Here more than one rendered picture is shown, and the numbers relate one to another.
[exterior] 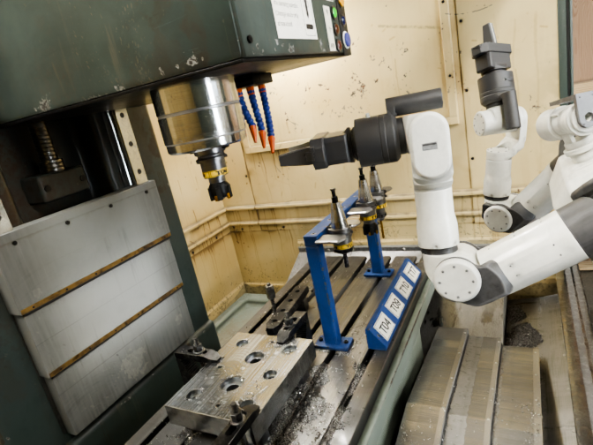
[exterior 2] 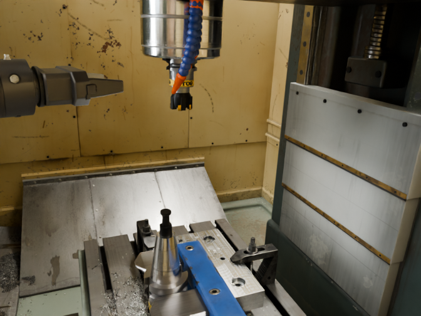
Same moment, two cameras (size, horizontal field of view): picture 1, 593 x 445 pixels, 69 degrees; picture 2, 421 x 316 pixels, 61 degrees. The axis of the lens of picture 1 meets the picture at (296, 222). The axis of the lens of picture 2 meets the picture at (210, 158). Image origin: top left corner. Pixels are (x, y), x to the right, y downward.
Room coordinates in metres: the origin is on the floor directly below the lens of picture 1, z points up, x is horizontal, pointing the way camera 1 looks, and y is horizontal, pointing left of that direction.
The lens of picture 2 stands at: (1.37, -0.41, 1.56)
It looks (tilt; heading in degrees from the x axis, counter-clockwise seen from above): 20 degrees down; 128
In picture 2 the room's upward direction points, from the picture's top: 2 degrees clockwise
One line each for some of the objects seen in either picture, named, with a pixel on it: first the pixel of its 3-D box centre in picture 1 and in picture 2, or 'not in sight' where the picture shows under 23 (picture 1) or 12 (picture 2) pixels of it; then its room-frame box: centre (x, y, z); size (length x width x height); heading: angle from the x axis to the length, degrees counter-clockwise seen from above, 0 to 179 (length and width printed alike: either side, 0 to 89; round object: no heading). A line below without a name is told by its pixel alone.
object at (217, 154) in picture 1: (210, 154); (181, 63); (0.86, 0.14, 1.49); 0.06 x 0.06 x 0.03
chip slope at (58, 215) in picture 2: not in sight; (134, 225); (0.28, 0.47, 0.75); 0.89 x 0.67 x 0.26; 60
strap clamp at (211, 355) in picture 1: (200, 362); (253, 261); (0.97, 0.31, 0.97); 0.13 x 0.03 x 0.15; 60
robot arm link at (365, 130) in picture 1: (347, 144); (41, 84); (0.79, -0.12, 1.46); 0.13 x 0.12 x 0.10; 165
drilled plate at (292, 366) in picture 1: (245, 379); (197, 271); (0.88, 0.19, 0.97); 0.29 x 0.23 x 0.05; 150
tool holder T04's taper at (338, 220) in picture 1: (337, 214); (165, 254); (1.06, -0.11, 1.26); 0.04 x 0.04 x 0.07
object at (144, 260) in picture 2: (332, 238); (157, 259); (1.01, -0.08, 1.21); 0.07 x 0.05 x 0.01; 60
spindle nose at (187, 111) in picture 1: (200, 116); (181, 24); (0.86, 0.14, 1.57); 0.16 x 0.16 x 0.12
